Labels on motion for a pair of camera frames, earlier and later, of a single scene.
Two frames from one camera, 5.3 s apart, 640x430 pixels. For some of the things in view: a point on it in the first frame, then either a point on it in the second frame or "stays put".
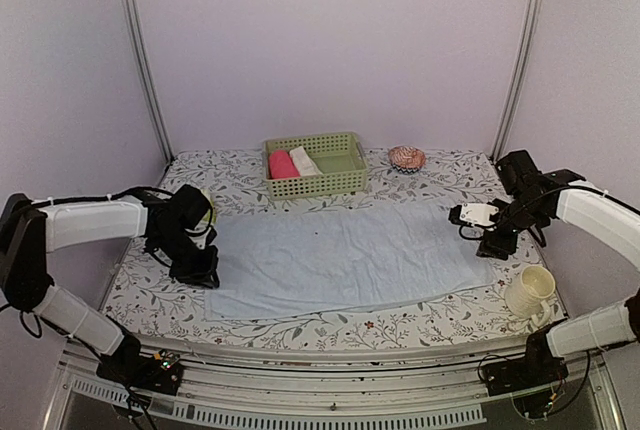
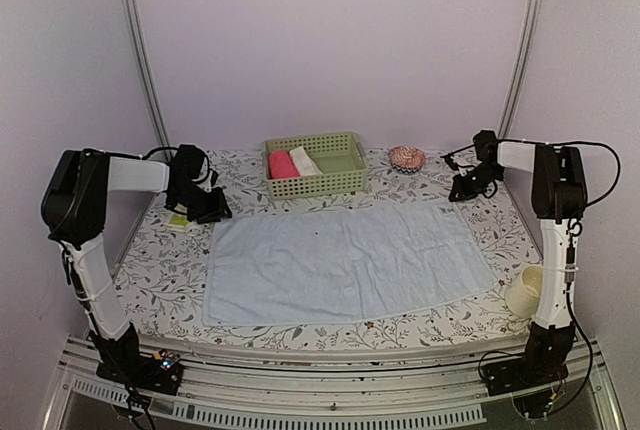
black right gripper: x=497 y=248 to x=460 y=187
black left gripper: x=202 y=276 to x=217 y=212
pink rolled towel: x=281 y=165 stays put
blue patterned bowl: x=406 y=170 stays put
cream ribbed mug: x=525 y=296 stays put
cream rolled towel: x=304 y=163 stays put
